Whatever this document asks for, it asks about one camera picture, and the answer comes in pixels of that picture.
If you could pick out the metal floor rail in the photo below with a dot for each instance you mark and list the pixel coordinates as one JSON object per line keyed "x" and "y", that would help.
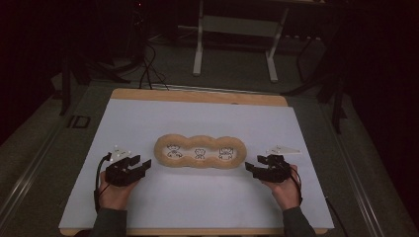
{"x": 29, "y": 171}
{"x": 359, "y": 184}

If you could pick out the wooden triple photo frame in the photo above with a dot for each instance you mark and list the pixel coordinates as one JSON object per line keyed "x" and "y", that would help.
{"x": 191, "y": 163}

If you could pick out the wooden table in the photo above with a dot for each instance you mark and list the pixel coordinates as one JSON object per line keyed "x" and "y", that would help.
{"x": 197, "y": 96}

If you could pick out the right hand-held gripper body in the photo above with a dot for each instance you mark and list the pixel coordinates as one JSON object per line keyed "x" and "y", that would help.
{"x": 276, "y": 171}

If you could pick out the black tripod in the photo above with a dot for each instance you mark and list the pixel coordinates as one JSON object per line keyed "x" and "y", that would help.
{"x": 336, "y": 108}

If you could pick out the person's right hand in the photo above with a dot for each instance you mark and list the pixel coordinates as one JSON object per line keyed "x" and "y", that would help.
{"x": 286, "y": 194}

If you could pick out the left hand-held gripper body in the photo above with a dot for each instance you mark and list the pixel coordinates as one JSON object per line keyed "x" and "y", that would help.
{"x": 120, "y": 174}

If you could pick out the black stand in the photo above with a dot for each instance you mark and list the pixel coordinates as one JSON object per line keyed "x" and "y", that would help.
{"x": 66, "y": 92}

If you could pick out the person's left hand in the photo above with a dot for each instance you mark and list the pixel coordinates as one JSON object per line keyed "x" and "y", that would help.
{"x": 115, "y": 197}

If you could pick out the white table mat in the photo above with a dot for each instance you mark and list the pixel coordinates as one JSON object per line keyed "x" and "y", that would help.
{"x": 197, "y": 197}

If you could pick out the white metal stand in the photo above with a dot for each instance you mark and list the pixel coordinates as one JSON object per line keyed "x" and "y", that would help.
{"x": 197, "y": 62}

